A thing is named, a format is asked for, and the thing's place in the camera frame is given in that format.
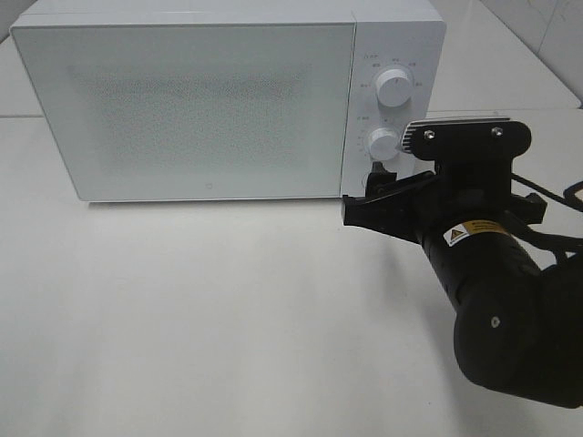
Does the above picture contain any white microwave oven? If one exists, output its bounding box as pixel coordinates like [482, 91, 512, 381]
[10, 1, 446, 200]

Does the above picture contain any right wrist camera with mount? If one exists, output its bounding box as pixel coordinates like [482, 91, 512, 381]
[400, 116, 532, 163]

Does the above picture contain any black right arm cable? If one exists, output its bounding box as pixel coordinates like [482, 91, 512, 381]
[509, 170, 583, 265]

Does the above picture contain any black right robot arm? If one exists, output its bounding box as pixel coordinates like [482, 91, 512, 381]
[343, 161, 582, 409]

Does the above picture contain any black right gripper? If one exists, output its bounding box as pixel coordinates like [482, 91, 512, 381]
[342, 161, 547, 244]

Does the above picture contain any white microwave door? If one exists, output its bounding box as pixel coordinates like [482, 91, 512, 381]
[14, 24, 353, 201]

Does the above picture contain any white microwave knob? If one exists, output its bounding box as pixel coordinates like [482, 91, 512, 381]
[366, 127, 401, 161]
[374, 66, 414, 107]

